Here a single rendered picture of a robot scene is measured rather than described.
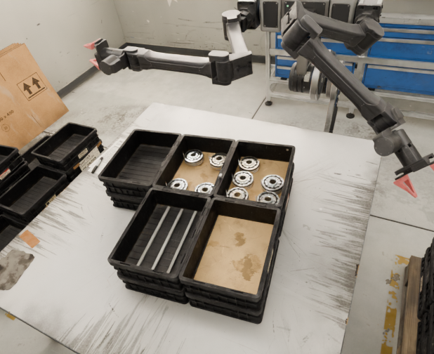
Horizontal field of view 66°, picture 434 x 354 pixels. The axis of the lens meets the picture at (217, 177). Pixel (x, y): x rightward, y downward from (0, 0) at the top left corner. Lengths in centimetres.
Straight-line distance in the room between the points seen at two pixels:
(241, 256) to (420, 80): 239
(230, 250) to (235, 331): 30
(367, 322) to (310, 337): 88
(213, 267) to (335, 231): 60
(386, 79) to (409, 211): 118
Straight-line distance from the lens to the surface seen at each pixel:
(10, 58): 412
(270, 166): 170
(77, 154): 264
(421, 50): 320
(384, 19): 309
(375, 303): 229
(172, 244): 146
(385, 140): 108
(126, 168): 187
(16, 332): 262
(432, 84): 333
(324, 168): 190
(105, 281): 162
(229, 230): 145
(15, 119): 407
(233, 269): 135
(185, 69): 126
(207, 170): 172
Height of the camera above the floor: 200
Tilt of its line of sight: 44 degrees down
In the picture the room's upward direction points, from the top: 9 degrees counter-clockwise
